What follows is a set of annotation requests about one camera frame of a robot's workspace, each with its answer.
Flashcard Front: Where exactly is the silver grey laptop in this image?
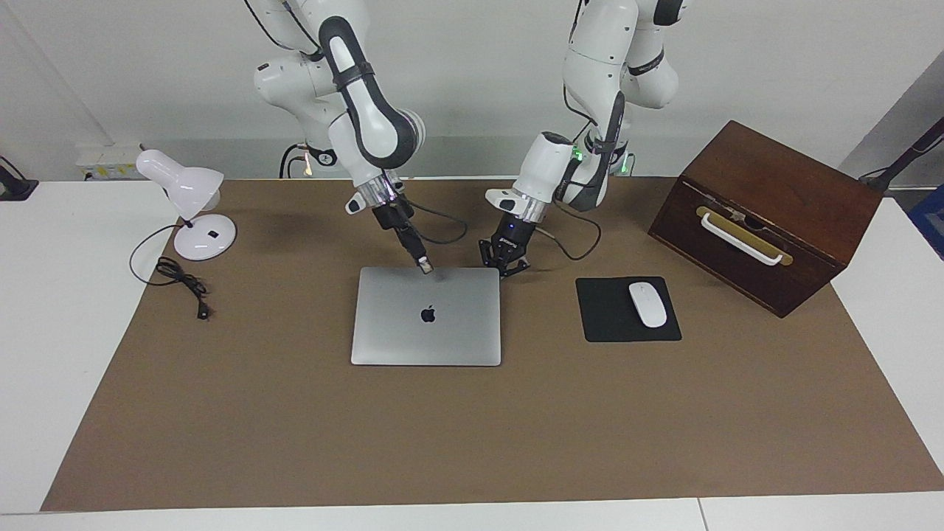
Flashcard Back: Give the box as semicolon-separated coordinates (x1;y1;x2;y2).
350;265;502;367

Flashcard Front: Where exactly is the black mouse pad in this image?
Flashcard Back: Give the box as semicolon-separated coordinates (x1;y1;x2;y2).
575;277;683;344

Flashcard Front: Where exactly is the white computer mouse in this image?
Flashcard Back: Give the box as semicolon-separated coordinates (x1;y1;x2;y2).
628;282;668;329

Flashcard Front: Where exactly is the brown table mat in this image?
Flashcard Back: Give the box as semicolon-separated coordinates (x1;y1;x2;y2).
41;177;944;512

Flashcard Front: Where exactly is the white desk lamp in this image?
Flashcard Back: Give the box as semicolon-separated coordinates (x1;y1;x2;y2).
135;149;237;261

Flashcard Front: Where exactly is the dark brown wooden box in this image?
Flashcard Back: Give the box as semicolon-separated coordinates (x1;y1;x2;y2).
648;120;884;319

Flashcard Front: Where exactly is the white power strip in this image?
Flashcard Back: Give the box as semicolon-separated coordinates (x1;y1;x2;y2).
76;144;145;181

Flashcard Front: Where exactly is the black stand pole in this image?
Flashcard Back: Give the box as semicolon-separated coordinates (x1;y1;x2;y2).
859;117;944;194

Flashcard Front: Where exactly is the blue crate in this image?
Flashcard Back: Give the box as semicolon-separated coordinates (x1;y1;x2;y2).
909;184;944;260

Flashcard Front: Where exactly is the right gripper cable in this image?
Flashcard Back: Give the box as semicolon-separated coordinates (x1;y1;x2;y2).
402;199;469;246

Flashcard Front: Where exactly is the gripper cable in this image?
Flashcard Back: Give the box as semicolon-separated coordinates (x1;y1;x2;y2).
402;199;469;246
535;199;602;261

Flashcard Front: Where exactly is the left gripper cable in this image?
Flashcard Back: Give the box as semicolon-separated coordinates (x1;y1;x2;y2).
535;199;602;261

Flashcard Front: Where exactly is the black arm base cable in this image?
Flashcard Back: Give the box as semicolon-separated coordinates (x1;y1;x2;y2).
279;142;310;179

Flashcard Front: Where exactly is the white box handle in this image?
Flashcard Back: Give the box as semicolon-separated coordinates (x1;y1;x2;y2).
699;212;784;266

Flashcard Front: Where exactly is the brass handle plate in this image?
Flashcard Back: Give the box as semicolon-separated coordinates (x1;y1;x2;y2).
695;206;794;267

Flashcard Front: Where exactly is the black clamp mount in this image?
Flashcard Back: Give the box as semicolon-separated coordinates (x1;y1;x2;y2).
0;156;39;201

